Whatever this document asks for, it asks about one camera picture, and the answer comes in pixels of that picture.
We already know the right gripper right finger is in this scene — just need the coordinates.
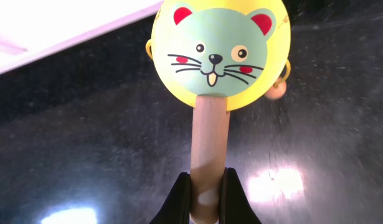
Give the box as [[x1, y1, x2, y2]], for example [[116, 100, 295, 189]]
[[219, 167, 263, 224]]

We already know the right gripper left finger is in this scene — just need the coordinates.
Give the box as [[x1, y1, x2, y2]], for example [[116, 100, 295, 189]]
[[149, 172, 192, 224]]

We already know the yellow cat face rattle drum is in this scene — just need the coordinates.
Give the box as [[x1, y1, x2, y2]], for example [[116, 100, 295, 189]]
[[144, 0, 292, 224]]

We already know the white shelf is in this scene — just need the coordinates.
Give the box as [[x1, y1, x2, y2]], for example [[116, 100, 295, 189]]
[[0, 0, 165, 78]]

